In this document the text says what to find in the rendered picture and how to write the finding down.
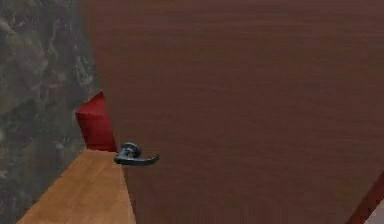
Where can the brown wooden room door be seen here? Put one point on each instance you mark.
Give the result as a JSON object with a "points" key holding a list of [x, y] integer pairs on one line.
{"points": [[250, 100]]}

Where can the red box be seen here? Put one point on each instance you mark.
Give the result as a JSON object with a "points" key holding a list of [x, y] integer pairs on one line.
{"points": [[95, 126]]}

